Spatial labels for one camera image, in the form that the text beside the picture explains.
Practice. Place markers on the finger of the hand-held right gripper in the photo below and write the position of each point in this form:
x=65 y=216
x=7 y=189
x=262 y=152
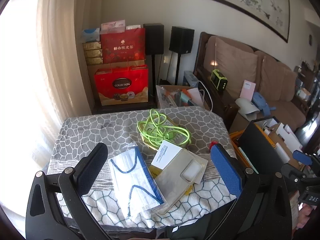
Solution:
x=302 y=157
x=293 y=175

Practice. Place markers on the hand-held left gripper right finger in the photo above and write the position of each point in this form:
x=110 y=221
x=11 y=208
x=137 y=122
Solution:
x=226 y=172

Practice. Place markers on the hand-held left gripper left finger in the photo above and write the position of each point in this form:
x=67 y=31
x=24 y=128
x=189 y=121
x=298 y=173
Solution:
x=90 y=172

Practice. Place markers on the white cardboard box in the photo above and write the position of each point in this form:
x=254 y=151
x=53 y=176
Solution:
x=277 y=135

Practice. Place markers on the white blue face mask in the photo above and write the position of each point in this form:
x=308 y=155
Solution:
x=132 y=180

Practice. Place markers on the clear phone case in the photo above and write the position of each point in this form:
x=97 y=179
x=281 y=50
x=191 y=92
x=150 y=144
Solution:
x=175 y=175

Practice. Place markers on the white card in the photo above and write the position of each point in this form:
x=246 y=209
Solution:
x=165 y=155

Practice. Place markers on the yellow envelope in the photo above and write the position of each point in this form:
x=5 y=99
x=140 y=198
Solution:
x=155 y=172

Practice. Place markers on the gold tissue packet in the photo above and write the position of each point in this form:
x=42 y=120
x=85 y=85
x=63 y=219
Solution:
x=172 y=123

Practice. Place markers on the grey patterned blanket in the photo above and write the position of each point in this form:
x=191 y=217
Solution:
x=82 y=130

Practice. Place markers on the dark wooden side table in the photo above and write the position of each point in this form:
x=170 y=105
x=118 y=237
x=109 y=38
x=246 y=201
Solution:
x=220 y=105

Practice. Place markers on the brown sofa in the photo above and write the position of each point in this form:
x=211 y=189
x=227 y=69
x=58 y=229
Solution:
x=275 y=95

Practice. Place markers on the white curved device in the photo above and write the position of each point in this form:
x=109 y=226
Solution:
x=246 y=107

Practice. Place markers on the beige sofa cushion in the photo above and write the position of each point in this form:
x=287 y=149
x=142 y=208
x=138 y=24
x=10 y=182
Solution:
x=235 y=62
x=277 y=80

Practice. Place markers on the green black power station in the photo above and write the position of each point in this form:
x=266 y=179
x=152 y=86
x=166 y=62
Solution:
x=218 y=80

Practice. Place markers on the open cardboard box of clutter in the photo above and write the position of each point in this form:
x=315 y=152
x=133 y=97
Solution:
x=170 y=97

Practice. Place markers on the black speaker stand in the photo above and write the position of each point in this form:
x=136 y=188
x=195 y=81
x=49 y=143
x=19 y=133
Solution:
x=178 y=67
x=153 y=75

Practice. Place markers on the beige curtain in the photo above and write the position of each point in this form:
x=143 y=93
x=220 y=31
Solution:
x=55 y=55

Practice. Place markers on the red gift bag gold print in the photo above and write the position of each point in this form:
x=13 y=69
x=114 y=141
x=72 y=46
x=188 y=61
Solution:
x=122 y=46

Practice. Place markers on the light blue tissue pack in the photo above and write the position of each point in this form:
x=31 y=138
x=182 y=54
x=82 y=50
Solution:
x=90 y=35

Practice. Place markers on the black speaker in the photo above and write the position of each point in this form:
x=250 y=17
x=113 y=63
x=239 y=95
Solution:
x=153 y=38
x=181 y=38

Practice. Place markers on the pink white box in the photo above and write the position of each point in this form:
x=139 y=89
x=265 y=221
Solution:
x=112 y=27

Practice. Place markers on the framed ink painting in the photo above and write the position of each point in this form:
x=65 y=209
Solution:
x=250 y=2

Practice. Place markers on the wall clock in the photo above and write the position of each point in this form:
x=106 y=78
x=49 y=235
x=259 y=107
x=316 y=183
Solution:
x=310 y=40

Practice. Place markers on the wall outlet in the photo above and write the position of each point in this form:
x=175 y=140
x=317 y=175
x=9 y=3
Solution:
x=166 y=60

